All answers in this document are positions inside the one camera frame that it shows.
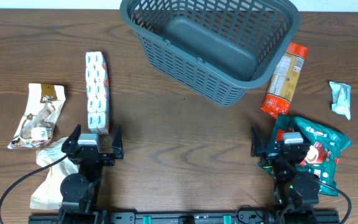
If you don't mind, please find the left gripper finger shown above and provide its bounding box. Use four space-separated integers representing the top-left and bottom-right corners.
62 124 81 152
112 125 124 159

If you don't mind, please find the green Nescafe coffee bag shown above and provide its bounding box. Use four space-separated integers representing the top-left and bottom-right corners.
259 114 352 197

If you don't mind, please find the beige brown snack bag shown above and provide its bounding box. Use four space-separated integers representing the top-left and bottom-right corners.
7 83 66 149

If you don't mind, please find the white tissue multipack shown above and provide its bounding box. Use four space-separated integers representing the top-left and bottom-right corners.
85 52 110 135

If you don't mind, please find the orange biscuit packet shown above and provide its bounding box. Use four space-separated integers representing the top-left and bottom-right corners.
260 41 309 120

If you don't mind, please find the pale green wipes packet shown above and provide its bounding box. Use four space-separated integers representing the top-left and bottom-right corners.
329 81 351 120

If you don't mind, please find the grey plastic basket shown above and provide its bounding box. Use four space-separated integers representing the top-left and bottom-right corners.
119 0 301 106

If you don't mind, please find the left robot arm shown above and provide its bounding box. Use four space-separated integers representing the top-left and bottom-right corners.
59 125 124 224

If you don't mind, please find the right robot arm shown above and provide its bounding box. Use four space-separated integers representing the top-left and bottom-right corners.
250 128 319 223

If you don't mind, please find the plain beige paper pouch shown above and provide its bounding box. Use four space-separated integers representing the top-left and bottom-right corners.
30 137 79 210

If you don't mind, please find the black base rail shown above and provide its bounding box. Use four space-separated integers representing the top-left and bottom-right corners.
28 210 341 224

